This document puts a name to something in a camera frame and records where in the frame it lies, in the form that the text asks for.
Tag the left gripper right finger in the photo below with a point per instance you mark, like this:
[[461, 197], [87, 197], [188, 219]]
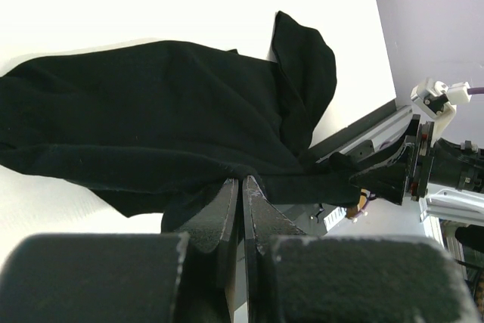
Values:
[[295, 277]]

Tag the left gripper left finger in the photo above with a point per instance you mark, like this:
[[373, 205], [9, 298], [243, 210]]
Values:
[[183, 276]]

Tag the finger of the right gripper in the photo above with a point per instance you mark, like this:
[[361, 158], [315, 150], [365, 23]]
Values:
[[386, 173]]

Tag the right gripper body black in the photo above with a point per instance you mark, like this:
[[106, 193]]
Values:
[[441, 162]]

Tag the black t-shirt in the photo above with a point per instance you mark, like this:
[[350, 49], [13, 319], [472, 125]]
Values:
[[159, 127]]

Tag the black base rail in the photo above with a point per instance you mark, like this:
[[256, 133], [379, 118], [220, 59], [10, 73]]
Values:
[[365, 136]]

